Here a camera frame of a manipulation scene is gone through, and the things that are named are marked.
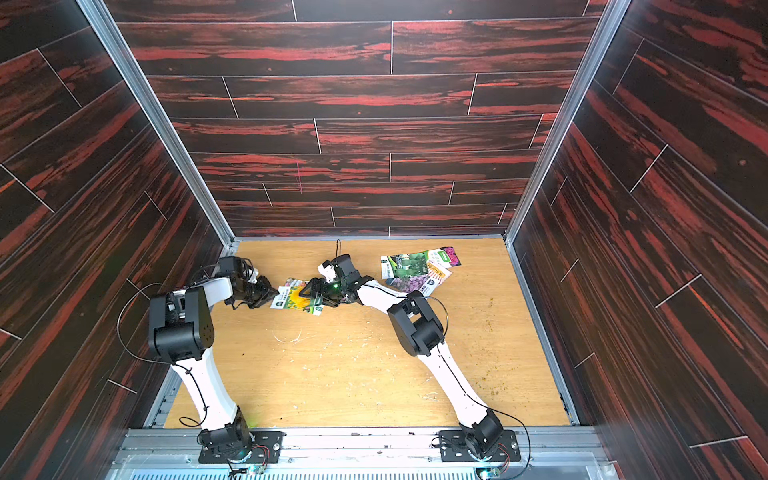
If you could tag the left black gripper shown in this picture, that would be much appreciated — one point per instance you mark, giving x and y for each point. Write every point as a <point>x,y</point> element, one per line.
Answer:
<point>268,292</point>

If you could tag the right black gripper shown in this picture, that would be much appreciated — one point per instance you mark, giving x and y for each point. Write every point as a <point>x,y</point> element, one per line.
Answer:
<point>327,293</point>

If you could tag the mixed roses seed packet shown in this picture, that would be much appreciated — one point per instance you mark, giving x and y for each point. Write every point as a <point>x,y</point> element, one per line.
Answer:
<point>312,306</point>

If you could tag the yellow flower seed packet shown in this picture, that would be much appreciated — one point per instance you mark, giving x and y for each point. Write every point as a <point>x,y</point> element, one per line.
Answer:
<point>289,297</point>

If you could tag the green gourd seed packet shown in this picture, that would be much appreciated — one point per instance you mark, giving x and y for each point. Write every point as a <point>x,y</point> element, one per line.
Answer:
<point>404,266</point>

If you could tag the purple flowers seed packet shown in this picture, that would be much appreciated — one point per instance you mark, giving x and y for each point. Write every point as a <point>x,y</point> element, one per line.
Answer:
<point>408,284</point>

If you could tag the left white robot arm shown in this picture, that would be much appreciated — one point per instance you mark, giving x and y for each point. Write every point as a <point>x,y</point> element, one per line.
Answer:
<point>181,334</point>

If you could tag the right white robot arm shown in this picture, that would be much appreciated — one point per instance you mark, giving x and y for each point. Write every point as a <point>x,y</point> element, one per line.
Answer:
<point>422,335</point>

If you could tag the orange striped seed packet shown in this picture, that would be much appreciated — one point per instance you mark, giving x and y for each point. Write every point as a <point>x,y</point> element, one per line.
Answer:
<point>436,276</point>

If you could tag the magenta flower seed packet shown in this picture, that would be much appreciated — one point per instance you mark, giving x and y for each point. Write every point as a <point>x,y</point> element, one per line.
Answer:
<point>446,257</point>

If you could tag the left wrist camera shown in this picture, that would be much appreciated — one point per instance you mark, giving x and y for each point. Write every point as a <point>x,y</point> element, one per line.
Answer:
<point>238,268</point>

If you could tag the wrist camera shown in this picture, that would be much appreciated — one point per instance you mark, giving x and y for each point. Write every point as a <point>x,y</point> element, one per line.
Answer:
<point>337,268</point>
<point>238,268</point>

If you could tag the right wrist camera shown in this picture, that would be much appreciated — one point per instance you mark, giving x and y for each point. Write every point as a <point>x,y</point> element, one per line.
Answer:
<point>337,268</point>

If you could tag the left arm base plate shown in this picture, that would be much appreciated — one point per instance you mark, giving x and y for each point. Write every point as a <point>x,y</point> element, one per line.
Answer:
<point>263,447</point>

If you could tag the aluminium front rail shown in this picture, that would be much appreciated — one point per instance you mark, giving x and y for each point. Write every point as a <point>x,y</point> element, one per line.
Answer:
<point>367,453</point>

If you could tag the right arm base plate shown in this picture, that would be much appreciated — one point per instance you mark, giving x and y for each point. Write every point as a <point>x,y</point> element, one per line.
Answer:
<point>453,448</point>

